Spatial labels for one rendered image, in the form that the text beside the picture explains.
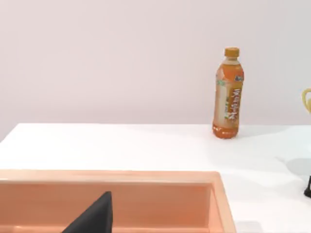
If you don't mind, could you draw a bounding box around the shallow salmon-coloured box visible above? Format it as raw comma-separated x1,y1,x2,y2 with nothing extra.
0,169,237,233

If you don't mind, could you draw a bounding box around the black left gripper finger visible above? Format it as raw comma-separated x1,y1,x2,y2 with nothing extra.
61,191,113,233

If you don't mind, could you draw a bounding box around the gold trophy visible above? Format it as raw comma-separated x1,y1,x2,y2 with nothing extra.
301,88,311,198

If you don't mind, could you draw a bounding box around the orange bottle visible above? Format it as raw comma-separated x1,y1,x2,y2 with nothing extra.
211,47,244,140

